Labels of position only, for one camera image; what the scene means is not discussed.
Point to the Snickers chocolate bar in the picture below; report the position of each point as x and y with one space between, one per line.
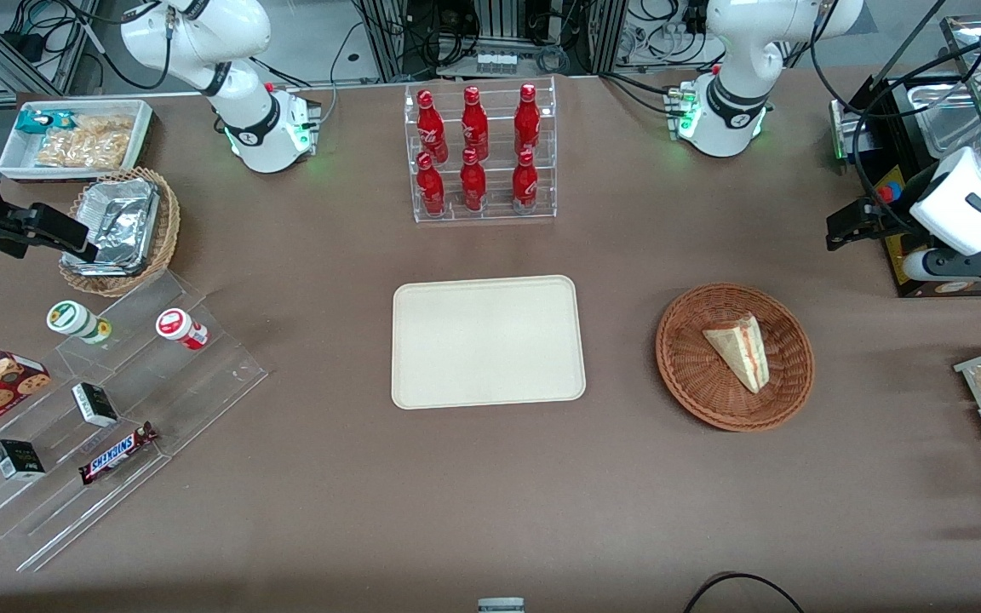
116 453

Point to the aluminium frame equipment rack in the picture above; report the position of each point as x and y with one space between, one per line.
499 25

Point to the teal snack packet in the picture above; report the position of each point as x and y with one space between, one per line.
35 122

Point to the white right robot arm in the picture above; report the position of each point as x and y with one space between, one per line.
235 111

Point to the green lid white jar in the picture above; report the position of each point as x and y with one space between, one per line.
73 319

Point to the grey metal box green light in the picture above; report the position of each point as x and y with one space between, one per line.
840 132

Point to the round brown wicker basket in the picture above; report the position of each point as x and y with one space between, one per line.
695 383

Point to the clear acrylic stepped stand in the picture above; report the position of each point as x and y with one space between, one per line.
192 383

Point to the white rectangular snack bin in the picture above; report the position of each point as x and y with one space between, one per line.
14 162

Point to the red lid white jar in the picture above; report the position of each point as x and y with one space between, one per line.
177 326

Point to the stainless steel food pan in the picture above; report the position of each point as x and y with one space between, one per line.
946 119

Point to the beige plastic serving tray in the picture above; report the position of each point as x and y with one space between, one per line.
488 342

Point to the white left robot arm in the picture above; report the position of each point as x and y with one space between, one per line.
746 42

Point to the aluminium foil container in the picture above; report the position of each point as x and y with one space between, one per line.
120 221

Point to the clear bag of crackers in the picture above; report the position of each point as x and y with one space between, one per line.
82 153
107 126

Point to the left wrist camera mount bracket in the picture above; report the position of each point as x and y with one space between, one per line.
967 266

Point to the small silver device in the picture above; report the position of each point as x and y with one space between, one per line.
501 605

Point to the clear acrylic bottle rack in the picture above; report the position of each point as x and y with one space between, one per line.
499 217

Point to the light wicker basket with foil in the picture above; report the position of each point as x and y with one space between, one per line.
169 230

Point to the red cola bottle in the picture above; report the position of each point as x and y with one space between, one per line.
431 123
430 187
525 183
473 183
527 119
474 123

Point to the white power strip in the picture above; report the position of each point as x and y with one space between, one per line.
496 62

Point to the black hot food display case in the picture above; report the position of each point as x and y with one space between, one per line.
891 183

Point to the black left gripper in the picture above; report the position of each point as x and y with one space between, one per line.
892 214

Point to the triangle sandwich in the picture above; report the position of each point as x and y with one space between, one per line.
742 349

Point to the small black carton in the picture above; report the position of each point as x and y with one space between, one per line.
18 460
94 404

